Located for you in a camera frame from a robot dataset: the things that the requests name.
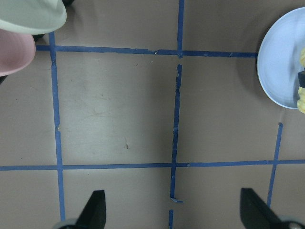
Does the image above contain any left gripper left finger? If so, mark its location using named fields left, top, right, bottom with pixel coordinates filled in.
left=71, top=190, right=106, bottom=229

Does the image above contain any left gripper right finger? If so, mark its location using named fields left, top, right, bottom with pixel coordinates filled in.
left=240, top=188, right=305, bottom=229

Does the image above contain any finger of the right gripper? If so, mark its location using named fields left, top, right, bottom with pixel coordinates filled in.
left=298, top=71, right=305, bottom=88

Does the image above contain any striped orange bread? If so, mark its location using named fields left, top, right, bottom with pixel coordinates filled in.
left=297, top=48, right=305, bottom=114

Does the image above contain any blue plate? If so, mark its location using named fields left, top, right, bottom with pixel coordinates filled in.
left=256, top=7, right=305, bottom=109

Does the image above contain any pink plate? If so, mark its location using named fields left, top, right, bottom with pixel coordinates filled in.
left=0, top=30, right=36, bottom=77

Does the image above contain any cream plate on rack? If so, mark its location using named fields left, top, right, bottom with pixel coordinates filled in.
left=0, top=0, right=67, bottom=35

